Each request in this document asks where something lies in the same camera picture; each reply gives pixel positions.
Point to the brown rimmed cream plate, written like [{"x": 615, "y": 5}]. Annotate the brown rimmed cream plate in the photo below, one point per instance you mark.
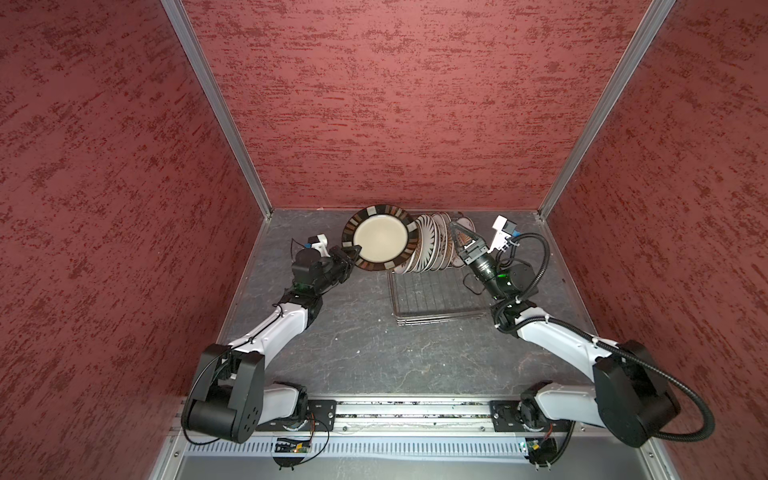
[{"x": 385, "y": 236}]

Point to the white blue striped plate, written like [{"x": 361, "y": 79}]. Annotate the white blue striped plate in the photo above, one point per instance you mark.
[{"x": 443, "y": 248}]

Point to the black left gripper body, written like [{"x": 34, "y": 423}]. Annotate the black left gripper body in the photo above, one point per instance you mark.
[{"x": 335, "y": 267}]

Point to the white watermelon pattern plate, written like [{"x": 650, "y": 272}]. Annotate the white watermelon pattern plate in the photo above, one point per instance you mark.
[{"x": 411, "y": 263}]

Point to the small circuit board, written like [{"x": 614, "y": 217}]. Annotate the small circuit board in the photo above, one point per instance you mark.
[
  {"x": 293, "y": 447},
  {"x": 541, "y": 452}
]

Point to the right small circuit board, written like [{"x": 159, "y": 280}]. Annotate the right small circuit board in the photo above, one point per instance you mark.
[{"x": 541, "y": 452}]

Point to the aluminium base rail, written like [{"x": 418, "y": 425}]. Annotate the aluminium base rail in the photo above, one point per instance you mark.
[{"x": 407, "y": 437}]

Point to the left small circuit board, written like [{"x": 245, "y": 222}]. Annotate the left small circuit board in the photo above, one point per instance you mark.
[{"x": 293, "y": 447}]

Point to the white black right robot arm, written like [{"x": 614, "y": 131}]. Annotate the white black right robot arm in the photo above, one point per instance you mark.
[{"x": 623, "y": 395}]

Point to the aluminium right corner post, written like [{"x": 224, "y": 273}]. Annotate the aluminium right corner post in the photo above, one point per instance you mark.
[{"x": 646, "y": 31}]

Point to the aluminium corner post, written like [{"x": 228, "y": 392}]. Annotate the aluminium corner post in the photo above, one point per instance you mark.
[
  {"x": 193, "y": 50},
  {"x": 646, "y": 31}
]

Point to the aluminium left corner post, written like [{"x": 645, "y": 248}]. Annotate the aluminium left corner post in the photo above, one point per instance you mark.
[{"x": 193, "y": 50}]

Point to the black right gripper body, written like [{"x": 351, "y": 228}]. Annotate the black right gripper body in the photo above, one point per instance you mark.
[{"x": 475, "y": 253}]

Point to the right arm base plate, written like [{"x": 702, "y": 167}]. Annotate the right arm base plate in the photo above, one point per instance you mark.
[{"x": 510, "y": 415}]

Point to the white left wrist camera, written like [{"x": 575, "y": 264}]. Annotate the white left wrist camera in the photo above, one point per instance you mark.
[{"x": 320, "y": 243}]

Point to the metal wire dish rack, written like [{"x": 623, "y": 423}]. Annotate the metal wire dish rack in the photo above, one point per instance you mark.
[{"x": 435, "y": 296}]

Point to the white sunburst pattern plate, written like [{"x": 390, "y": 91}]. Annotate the white sunburst pattern plate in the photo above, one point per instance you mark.
[{"x": 428, "y": 243}]

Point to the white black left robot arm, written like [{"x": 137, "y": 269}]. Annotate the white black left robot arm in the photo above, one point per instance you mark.
[{"x": 229, "y": 397}]

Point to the white rear sunburst plate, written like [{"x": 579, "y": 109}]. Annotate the white rear sunburst plate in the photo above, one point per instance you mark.
[{"x": 455, "y": 262}]

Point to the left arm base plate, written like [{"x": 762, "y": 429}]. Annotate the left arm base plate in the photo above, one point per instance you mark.
[{"x": 315, "y": 414}]

